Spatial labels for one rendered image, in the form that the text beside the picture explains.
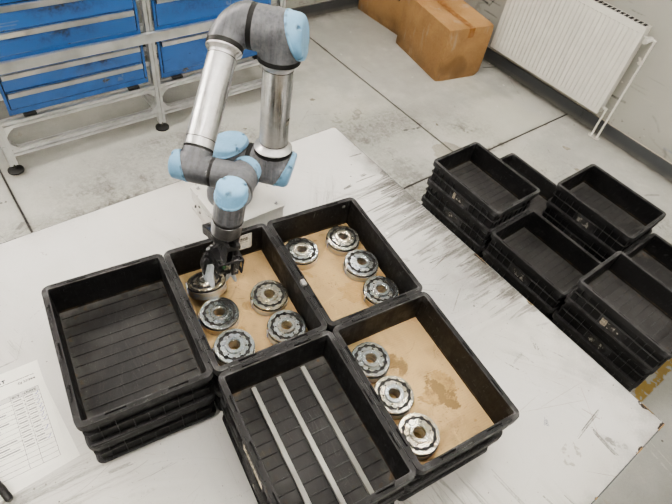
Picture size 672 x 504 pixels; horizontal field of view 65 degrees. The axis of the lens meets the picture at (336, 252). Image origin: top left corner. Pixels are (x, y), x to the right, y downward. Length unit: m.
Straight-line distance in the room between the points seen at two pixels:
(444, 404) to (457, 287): 0.52
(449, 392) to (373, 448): 0.26
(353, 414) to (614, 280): 1.44
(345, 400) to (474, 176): 1.54
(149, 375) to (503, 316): 1.09
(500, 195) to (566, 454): 1.30
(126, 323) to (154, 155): 1.90
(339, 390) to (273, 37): 0.89
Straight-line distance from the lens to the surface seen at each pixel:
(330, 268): 1.58
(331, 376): 1.39
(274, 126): 1.55
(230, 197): 1.22
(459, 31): 4.13
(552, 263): 2.54
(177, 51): 3.28
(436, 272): 1.83
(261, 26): 1.42
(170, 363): 1.41
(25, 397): 1.60
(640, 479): 2.64
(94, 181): 3.16
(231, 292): 1.51
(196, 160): 1.35
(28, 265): 1.86
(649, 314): 2.43
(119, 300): 1.54
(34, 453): 1.53
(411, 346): 1.47
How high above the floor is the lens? 2.05
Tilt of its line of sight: 48 degrees down
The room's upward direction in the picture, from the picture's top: 11 degrees clockwise
